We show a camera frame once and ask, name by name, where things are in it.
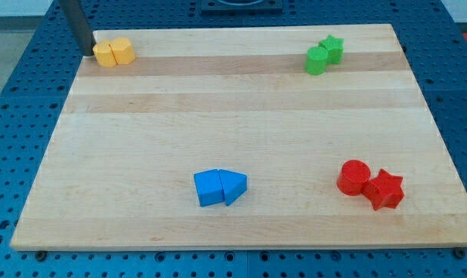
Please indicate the yellow hexagon block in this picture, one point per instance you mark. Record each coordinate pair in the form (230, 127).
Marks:
(123, 50)

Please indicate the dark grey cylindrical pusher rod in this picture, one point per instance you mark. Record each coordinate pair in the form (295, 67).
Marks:
(79, 25)

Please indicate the red cylinder block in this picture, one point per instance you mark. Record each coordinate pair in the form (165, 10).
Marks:
(353, 176)

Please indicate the light wooden board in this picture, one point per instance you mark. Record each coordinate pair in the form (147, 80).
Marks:
(118, 171)

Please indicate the blue square block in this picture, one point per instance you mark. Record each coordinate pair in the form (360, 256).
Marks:
(209, 187)

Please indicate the green star block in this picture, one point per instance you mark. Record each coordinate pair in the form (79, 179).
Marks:
(334, 47)

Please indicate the red star block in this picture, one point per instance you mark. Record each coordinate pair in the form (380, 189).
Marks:
(384, 190)

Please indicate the yellow half-round block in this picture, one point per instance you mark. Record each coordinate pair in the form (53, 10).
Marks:
(104, 54)

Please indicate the green cylinder block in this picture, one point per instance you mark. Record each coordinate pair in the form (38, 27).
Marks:
(316, 60)

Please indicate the blue triangle block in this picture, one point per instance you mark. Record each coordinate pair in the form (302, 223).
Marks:
(234, 184)

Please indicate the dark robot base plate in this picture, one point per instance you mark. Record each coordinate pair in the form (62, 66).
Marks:
(241, 5)

